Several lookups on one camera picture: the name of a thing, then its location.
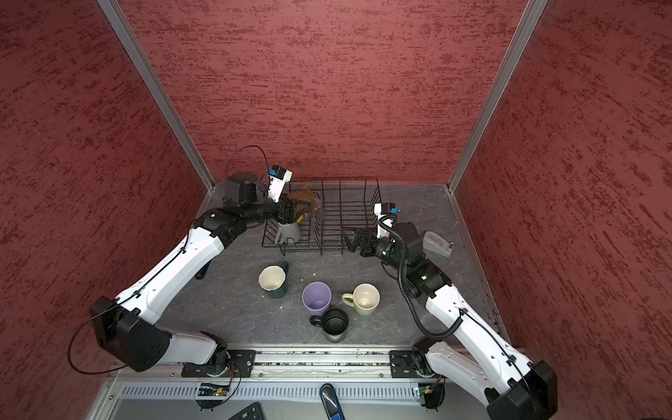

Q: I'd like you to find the black wire dish rack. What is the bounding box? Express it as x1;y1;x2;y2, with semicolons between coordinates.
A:
262;178;382;255

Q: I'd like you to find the purple cup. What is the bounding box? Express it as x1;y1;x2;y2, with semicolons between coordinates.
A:
302;282;332;316

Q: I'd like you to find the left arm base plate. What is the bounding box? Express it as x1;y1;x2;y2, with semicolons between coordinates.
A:
181;349;257;379

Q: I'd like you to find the olive glass cup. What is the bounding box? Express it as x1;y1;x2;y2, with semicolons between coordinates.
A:
287;188;316;217

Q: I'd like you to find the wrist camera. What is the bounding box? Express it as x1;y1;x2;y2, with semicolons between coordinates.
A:
374;202;399;238
268;166;293;202

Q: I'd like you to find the black blue handheld device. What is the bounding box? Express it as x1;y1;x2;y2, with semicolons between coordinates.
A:
320;383;345;420

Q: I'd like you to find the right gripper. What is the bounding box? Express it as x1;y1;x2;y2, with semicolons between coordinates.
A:
341;226;408;272

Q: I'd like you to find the light green mug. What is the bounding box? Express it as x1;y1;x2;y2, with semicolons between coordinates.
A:
341;283;381;317

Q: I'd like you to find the white grey mug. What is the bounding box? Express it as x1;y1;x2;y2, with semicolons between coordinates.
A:
274;222;302;245

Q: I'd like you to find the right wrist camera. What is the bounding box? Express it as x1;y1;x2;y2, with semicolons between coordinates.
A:
374;202;399;238

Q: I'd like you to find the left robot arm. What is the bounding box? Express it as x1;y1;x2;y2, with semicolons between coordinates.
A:
87;166;307;377

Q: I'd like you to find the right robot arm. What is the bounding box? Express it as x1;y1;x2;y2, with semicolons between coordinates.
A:
341;215;558;419

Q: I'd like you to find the black mug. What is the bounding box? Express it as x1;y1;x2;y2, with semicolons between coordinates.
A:
309;308;349;343

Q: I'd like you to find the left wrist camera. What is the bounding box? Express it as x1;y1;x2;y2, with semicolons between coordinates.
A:
268;166;293;202

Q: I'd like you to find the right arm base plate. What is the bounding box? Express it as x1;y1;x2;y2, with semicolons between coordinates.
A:
388;349;448;379

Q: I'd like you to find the dark green mug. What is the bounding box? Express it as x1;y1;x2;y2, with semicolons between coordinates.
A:
258;261;290;299

